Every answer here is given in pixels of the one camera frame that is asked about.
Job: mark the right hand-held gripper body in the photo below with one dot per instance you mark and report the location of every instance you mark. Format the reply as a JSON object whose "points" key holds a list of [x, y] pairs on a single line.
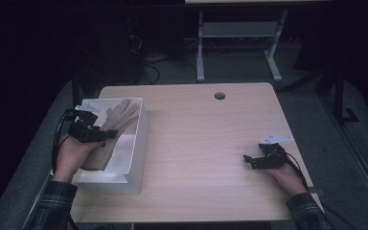
{"points": [[273, 156]]}

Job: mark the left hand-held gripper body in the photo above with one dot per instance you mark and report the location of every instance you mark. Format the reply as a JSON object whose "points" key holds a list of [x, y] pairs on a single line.
{"points": [[83, 129]]}

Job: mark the beige knit glove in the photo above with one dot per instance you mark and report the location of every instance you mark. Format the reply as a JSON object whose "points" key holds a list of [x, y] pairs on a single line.
{"points": [[121, 116]]}

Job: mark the white box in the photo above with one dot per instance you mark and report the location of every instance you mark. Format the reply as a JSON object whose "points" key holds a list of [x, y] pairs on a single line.
{"points": [[134, 159]]}

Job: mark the person's right hand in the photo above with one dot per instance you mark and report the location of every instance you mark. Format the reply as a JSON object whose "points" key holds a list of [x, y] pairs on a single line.
{"points": [[287, 180]]}

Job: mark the person's left hand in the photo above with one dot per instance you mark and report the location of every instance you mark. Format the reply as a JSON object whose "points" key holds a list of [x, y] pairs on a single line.
{"points": [[72, 156]]}

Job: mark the black metal stand leg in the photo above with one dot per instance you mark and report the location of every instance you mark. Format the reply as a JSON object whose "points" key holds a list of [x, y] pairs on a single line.
{"points": [[339, 96], [75, 89]]}

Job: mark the round table grommet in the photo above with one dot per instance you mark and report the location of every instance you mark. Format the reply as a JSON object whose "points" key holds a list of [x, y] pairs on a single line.
{"points": [[219, 96]]}

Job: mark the grey metal stand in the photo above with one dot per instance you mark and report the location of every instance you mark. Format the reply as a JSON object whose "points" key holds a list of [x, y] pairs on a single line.
{"points": [[239, 29]]}

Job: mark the aluminium frame rail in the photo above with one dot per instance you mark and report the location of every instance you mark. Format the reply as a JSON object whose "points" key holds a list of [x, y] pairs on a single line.
{"points": [[33, 211], [357, 150]]}

